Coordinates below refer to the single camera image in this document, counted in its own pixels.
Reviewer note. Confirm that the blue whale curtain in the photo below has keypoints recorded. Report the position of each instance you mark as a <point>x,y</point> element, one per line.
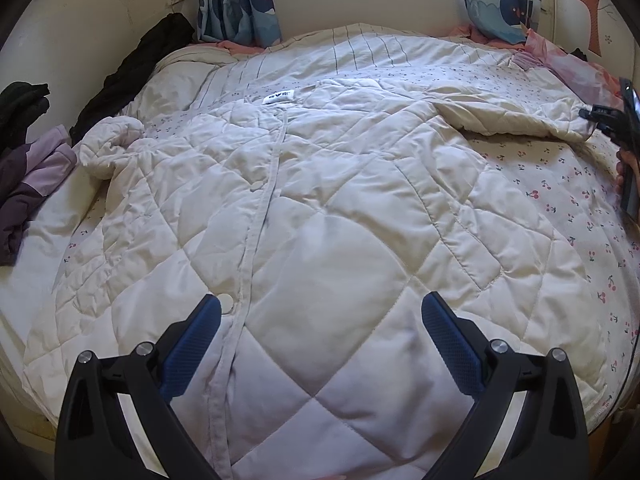
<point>500,0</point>
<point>250,23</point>

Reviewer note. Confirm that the cream quilted coat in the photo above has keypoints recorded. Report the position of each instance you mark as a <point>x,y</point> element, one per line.
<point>321,223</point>

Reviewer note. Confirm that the purple lilac jacket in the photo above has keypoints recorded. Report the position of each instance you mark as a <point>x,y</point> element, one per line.
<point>29,175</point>

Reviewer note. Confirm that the cherry print bed sheet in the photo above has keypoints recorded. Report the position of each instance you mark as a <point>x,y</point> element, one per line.
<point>569,182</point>

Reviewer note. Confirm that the black clothing on pillow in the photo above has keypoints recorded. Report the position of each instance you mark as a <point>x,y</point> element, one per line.
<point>173,32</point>

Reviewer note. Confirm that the cream striped duvet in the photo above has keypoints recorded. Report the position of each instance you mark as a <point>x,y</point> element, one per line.
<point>203,74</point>

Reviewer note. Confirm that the person's right hand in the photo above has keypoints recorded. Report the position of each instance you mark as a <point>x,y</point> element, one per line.
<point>624,159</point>

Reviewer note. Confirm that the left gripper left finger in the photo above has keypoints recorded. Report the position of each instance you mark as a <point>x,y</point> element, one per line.
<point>93,440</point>

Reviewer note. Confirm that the right blue whale curtain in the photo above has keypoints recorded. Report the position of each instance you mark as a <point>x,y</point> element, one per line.
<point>500,0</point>

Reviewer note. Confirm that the pink floral blanket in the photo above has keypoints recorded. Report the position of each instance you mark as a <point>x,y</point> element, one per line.
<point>592,83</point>

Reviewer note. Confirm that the black garment near wall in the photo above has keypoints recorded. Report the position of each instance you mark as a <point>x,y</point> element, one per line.
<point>21,105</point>

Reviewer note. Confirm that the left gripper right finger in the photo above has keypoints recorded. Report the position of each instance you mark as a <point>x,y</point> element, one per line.
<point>550,439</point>

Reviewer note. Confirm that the left blue whale curtain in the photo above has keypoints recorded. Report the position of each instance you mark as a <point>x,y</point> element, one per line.
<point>250,23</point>

